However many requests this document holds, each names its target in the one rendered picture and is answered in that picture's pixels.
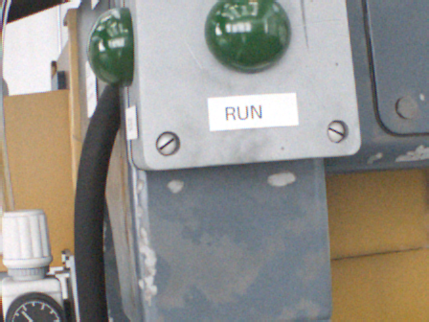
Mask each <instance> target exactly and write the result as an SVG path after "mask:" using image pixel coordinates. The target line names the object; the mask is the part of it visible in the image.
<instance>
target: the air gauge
mask: <svg viewBox="0 0 429 322"><path fill-rule="evenodd" d="M5 316H6V317H5V322H67V318H66V315H65V313H64V310H63V309H62V307H61V306H60V305H59V303H58V302H57V301H56V299H54V298H53V297H51V296H49V295H47V294H46V293H43V292H38V291H31V292H28V291H27V292H24V293H22V294H20V295H19V296H17V297H15V298H14V299H13V300H12V302H11V303H10V304H9V307H8V309H7V311H6V313H5Z"/></svg>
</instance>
